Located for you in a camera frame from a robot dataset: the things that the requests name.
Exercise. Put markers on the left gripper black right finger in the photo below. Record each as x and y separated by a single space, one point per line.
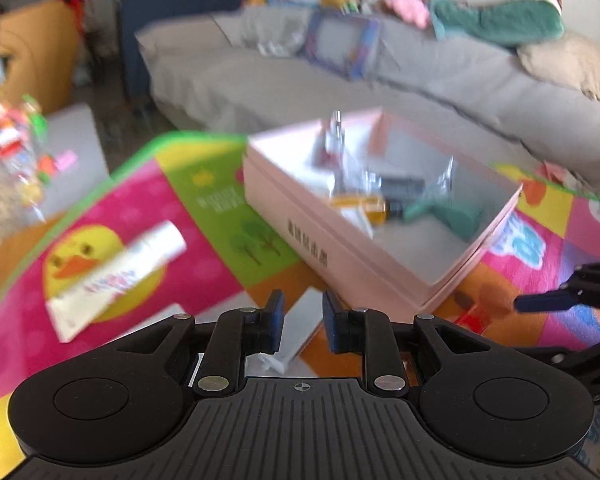
368 333

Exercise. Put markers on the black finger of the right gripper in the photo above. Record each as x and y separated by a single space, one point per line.
552 301

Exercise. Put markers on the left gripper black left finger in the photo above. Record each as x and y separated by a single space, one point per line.
235 335

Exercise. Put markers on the amber liquid bottle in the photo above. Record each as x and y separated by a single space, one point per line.
377 209

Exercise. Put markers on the teal plastic handle tool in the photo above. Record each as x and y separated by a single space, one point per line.
461 218

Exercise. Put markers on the clear plastic bag with item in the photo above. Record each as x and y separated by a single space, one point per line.
367 186

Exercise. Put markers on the pink cardboard box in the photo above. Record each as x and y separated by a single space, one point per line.
401 268

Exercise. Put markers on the white tube with pink print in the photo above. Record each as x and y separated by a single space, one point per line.
75 307

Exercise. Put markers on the red lipstick tube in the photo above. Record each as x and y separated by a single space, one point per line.
334 140

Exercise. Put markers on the beige cushion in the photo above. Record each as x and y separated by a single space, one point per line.
572 61

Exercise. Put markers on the grey fabric sofa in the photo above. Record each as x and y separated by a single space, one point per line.
207 70

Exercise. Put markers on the teal plush toy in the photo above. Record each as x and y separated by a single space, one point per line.
506 24

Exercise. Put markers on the green toy bottle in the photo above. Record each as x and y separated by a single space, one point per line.
36 120

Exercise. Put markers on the small jar with red lid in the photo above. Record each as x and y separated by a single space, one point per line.
16 141

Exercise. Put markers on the pink plush toy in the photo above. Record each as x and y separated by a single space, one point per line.
414 12

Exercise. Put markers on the yellow armchair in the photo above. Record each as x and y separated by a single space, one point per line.
40 43

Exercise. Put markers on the purple picture frame box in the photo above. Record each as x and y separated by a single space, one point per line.
345 44

